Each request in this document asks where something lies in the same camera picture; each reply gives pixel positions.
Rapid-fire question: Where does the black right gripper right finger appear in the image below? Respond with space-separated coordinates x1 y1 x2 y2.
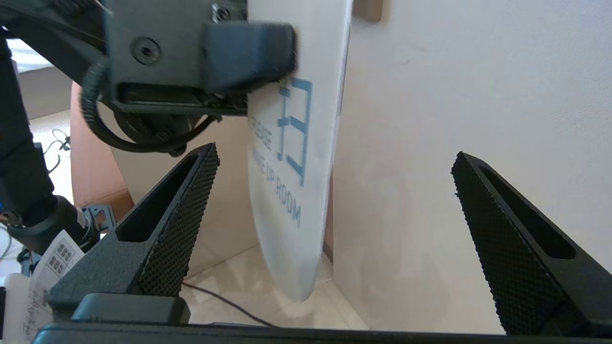
451 151 612 337

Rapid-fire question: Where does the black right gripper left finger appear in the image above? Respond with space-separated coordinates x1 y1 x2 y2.
47 142 220 323

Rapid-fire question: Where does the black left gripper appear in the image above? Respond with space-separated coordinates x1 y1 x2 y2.
103 0 298 156

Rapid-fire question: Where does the blue do-not-disturb door hanger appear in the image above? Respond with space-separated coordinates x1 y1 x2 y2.
246 0 354 302

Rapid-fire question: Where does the white door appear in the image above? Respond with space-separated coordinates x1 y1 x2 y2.
330 0 612 335

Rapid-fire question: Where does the brown rounded chair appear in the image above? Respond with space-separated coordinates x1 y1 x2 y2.
69 81 135 221

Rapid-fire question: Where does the printed paper sheet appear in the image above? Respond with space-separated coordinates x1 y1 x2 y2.
29 229 87 311

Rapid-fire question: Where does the brown metal lock plate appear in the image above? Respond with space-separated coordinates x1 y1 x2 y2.
354 0 384 22

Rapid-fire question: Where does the black perforated metal bracket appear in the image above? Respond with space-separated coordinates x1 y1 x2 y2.
79 203 118 237

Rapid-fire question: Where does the thin dark floor cable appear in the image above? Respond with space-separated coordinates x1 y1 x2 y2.
182 281 278 329

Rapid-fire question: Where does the thin tangled wire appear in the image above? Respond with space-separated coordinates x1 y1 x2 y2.
42 128 72 175

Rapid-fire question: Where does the black looped cable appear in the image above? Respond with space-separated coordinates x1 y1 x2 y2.
80 57 223 154

